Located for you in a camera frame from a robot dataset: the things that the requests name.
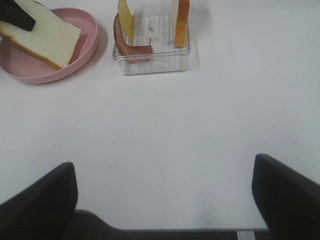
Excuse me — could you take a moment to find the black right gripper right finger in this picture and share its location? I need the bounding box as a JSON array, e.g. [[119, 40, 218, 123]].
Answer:
[[251, 153, 320, 240]]

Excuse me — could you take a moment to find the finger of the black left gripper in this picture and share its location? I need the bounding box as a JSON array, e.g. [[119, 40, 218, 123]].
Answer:
[[0, 0, 36, 32]]

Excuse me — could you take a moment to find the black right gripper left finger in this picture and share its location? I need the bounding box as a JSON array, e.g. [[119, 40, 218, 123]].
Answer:
[[0, 162, 78, 240]]

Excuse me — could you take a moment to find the bread slice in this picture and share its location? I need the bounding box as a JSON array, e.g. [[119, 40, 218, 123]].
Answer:
[[171, 0, 190, 48], [0, 0, 82, 70]]

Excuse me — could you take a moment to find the yellow cheese slice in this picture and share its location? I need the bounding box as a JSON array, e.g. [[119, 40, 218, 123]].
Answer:
[[118, 0, 136, 41]]

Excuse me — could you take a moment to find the bacon strip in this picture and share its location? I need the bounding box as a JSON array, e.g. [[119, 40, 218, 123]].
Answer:
[[113, 13, 153, 56]]

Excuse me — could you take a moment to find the pink round plate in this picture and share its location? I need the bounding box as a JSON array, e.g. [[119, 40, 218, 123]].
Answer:
[[0, 7, 99, 84]]

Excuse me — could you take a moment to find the clear right plastic tray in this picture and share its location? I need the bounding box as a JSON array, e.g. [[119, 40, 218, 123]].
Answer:
[[112, 15, 191, 75]]

